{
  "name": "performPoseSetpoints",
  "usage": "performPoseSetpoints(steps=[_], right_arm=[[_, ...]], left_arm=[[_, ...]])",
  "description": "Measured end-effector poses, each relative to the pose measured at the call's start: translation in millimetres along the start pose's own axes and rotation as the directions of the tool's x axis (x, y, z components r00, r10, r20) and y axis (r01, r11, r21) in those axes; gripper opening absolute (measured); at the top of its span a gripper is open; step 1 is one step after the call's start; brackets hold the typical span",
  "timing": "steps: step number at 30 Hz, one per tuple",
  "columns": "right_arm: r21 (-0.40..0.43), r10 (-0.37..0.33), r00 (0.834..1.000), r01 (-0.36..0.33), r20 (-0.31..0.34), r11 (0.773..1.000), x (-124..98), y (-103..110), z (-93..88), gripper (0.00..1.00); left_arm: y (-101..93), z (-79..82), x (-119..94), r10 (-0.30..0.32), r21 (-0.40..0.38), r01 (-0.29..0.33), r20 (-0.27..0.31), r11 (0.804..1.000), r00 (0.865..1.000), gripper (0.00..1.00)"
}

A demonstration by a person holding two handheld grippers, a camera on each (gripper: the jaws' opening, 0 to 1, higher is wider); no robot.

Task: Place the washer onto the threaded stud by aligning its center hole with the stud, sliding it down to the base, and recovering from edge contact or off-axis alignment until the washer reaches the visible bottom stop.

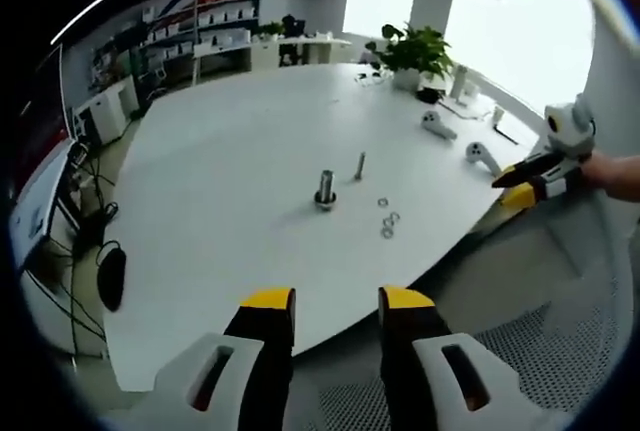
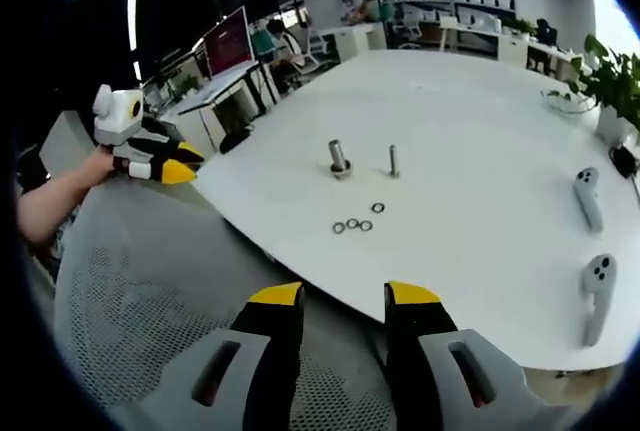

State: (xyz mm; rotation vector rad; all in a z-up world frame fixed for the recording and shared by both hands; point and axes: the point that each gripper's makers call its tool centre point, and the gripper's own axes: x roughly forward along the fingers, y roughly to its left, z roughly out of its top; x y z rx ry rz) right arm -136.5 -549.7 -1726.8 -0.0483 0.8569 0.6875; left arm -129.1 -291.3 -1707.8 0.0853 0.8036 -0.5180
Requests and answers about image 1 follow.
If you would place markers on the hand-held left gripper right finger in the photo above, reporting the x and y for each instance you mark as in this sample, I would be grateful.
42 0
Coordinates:
415 351

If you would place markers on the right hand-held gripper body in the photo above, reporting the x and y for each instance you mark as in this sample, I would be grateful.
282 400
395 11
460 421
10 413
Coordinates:
570 128

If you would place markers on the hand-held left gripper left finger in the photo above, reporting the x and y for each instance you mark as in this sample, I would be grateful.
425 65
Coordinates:
260 351

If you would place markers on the small metal threaded stud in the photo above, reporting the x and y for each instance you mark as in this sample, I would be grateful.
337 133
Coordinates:
360 165

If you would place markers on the large metal threaded stud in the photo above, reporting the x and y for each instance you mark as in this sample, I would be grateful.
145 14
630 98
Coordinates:
326 182

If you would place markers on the white handheld controller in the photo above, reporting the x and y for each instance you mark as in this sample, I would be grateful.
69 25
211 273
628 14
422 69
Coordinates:
475 152
431 121

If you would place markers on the white tabletop stand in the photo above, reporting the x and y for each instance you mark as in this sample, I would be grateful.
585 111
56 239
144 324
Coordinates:
460 81

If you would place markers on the small black tabletop item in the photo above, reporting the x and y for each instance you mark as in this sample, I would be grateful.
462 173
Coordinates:
427 96

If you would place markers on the white mesh chair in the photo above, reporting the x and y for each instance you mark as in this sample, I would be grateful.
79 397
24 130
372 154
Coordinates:
550 346

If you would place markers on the black oval object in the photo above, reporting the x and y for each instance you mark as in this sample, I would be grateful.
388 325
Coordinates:
111 281

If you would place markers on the potted green plant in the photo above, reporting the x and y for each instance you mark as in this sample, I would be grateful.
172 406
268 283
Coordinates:
415 51

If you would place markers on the white-screen monitor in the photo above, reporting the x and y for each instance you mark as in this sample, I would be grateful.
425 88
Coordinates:
35 211

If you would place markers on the white low cabinet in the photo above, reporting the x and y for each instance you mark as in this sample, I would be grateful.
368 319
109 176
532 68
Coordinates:
107 116

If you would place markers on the black office chair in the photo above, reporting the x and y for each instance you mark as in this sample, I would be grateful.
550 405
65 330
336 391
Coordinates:
290 23

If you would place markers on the white background desk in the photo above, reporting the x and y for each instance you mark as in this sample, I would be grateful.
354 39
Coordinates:
265 53

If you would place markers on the small background plant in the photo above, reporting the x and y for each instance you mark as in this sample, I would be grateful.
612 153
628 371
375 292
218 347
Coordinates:
272 28

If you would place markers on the red-screen monitor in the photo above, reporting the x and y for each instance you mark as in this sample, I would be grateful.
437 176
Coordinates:
45 111

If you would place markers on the shelving with white bins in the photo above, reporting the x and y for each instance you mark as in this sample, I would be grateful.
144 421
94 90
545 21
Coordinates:
230 13

